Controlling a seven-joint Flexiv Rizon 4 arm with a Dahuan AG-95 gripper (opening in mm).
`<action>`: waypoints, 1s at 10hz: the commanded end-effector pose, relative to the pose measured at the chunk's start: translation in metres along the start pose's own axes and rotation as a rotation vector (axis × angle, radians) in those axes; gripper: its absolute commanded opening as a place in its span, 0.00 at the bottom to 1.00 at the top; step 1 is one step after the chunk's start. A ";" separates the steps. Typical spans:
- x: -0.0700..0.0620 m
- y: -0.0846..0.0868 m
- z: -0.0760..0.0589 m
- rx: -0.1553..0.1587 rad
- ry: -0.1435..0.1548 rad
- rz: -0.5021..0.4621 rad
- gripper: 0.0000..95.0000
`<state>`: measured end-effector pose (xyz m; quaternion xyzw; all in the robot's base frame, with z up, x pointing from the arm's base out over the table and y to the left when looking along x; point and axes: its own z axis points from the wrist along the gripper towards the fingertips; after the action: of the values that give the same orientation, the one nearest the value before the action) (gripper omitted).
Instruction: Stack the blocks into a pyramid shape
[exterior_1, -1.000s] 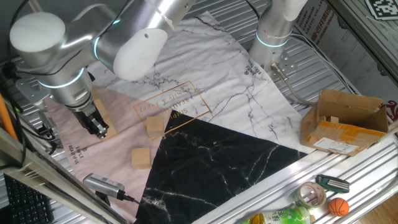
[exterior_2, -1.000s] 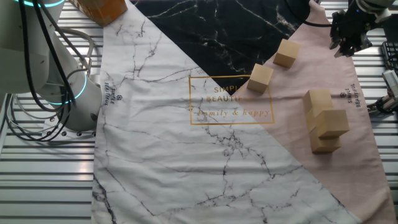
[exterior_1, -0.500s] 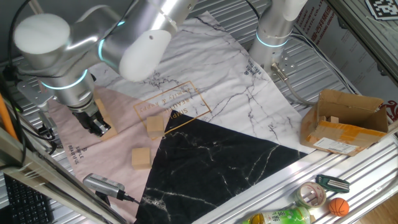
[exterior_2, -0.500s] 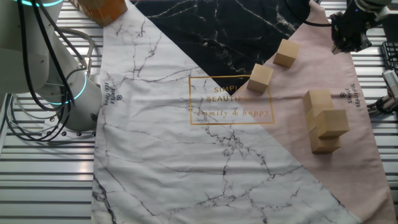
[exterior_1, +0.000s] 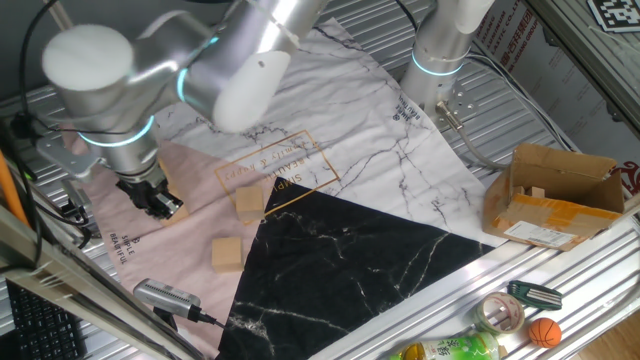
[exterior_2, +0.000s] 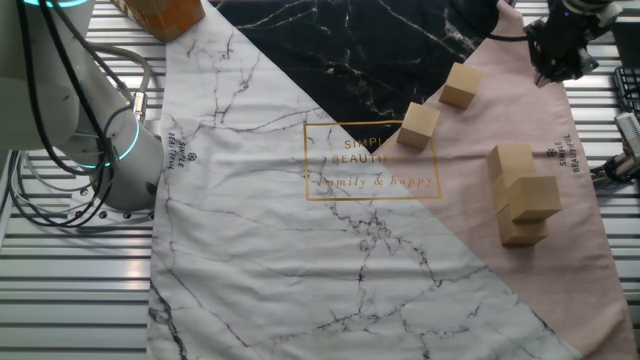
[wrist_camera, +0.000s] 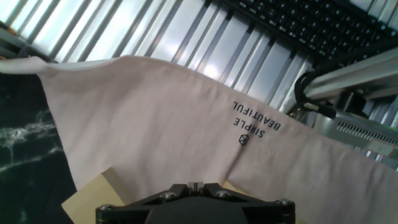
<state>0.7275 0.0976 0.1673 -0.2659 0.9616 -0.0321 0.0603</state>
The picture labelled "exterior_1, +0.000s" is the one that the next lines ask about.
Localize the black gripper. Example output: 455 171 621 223
115 177 185 221

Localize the orange pole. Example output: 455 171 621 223
0 149 31 229

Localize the black keyboard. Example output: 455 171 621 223
4 279 89 360

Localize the marble pattern table cloth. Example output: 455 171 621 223
59 17 506 360

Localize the green tea bottle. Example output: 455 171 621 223
389 331 501 360

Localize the clear tape roll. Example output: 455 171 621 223
472 291 526 336

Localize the green hex key set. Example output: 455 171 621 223
507 279 564 311

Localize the brown cardboard box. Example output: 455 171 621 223
482 143 626 252

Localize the small orange basketball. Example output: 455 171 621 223
528 317 563 349

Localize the grey printed board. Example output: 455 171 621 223
469 0 640 176

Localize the red paper ornament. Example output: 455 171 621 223
612 160 640 196

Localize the black white marker tag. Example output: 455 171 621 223
587 0 640 34

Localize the black side camera cable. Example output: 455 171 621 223
29 197 95 251

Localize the silver side camera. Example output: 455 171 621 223
61 178 94 214

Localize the silver ribbed camera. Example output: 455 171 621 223
132 278 202 321

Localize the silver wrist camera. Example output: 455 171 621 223
35 137 106 182

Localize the black camera stand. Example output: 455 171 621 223
152 305 180 332

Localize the aluminium frame beam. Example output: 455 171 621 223
0 204 206 360

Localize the black ribbed camera cable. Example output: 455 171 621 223
198 308 227 330

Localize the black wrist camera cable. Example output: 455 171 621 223
9 0 76 142

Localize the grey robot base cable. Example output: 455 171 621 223
434 99 511 171

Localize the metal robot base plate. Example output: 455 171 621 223
424 74 481 126

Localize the white cable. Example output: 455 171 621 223
467 49 576 151

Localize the grey frame beam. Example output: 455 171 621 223
524 0 640 136

